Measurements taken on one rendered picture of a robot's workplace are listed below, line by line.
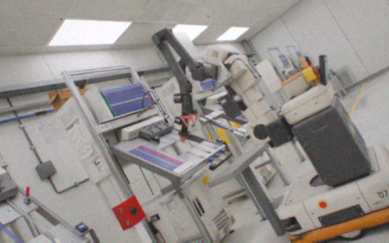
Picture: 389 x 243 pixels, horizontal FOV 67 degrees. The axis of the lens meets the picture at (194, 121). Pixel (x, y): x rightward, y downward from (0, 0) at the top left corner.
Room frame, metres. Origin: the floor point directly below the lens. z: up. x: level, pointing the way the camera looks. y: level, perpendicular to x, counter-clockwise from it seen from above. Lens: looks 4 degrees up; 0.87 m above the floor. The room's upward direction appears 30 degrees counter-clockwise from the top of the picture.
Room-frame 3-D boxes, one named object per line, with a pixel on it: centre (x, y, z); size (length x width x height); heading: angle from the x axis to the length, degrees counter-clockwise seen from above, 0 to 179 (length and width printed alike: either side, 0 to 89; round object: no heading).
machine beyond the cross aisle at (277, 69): (6.75, -2.30, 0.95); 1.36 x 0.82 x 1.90; 55
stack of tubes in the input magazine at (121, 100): (2.65, 0.46, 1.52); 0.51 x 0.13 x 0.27; 145
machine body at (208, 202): (2.67, 0.59, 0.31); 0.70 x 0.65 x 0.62; 145
